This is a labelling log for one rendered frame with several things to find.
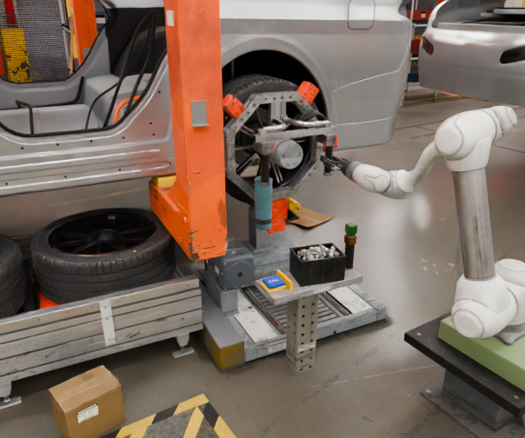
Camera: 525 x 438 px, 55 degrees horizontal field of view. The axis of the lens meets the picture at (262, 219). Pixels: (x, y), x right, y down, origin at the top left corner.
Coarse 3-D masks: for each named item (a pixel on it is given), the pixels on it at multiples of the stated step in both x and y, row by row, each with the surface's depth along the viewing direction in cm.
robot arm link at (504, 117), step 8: (488, 112) 165; (496, 112) 166; (504, 112) 164; (512, 112) 166; (496, 120) 164; (504, 120) 164; (512, 120) 164; (496, 128) 164; (504, 128) 165; (512, 128) 166; (496, 136) 166
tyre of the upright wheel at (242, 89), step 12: (228, 84) 257; (240, 84) 250; (252, 84) 245; (264, 84) 247; (276, 84) 250; (288, 84) 253; (240, 96) 244; (312, 108) 264; (228, 120) 245; (228, 180) 257; (228, 192) 261; (240, 192) 262
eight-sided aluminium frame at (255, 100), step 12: (252, 96) 241; (264, 96) 240; (276, 96) 243; (288, 96) 246; (300, 96) 248; (252, 108) 240; (300, 108) 256; (240, 120) 239; (312, 120) 257; (228, 132) 238; (228, 144) 241; (312, 144) 267; (228, 156) 243; (312, 156) 269; (228, 168) 245; (312, 168) 267; (240, 180) 250; (300, 180) 266; (252, 192) 256; (276, 192) 262; (288, 192) 265
